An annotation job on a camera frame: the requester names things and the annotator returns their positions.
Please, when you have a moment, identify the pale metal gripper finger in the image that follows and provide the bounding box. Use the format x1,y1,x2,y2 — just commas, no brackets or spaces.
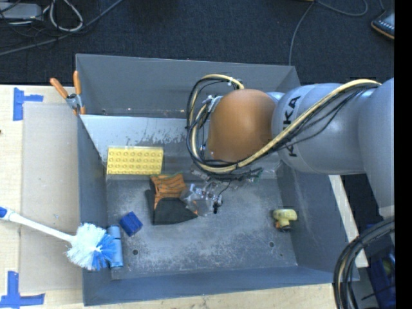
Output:
192,201,216,218
179,187,198,207

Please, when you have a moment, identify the orange striped black cloth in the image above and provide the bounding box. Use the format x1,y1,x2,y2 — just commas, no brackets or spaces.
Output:
144,172,199,226

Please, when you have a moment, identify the grey metal bin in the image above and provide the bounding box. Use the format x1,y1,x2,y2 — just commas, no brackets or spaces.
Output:
75,53,361,306

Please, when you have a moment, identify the blue block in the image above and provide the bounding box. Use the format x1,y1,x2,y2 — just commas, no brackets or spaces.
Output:
120,211,144,237

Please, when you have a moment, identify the yellow studded flat plate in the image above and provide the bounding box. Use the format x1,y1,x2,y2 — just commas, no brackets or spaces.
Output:
106,145,164,176

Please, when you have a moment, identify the yellow toy duck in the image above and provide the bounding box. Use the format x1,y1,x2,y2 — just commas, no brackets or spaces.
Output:
272,208,297,232

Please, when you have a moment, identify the pale blue cylinder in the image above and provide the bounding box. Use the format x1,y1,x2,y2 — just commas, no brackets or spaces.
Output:
107,225,124,269

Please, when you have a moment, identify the white and blue brush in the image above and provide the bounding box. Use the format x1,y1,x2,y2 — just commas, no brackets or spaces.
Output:
0,206,118,272

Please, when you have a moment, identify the pale cardboard board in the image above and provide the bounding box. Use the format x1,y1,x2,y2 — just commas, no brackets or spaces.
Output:
19,101,85,294

